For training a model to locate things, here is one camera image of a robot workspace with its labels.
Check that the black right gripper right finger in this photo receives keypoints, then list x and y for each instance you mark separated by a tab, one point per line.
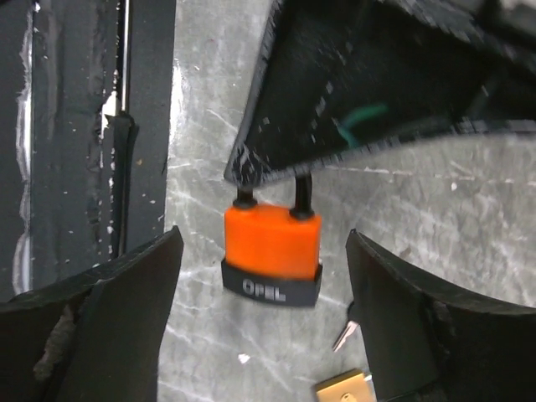
427	339

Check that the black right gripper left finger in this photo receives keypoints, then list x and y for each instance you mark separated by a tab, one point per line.
95	336

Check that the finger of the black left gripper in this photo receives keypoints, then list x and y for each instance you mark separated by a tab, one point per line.
335	79

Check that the long shackle brass padlock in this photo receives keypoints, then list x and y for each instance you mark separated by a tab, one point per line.
351	386

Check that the orange padlock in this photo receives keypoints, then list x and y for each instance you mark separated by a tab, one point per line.
271	252

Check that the black head key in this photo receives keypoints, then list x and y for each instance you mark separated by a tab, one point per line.
349	328

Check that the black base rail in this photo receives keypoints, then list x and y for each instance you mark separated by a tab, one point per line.
85	125

